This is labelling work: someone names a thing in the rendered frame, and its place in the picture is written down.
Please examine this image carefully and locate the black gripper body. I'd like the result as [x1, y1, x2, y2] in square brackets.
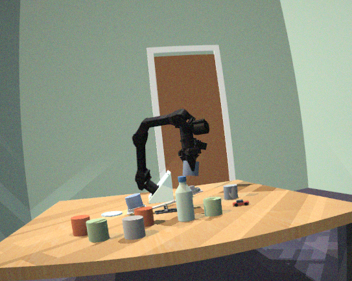
[178, 136, 201, 157]

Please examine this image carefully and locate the pale green cylinder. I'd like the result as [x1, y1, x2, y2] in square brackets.
[86, 218, 110, 242]
[203, 197, 222, 217]

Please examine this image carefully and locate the red toy car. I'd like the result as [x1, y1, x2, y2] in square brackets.
[233, 199, 249, 207]

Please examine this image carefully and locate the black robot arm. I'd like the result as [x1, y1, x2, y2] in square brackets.
[132, 109, 209, 196]

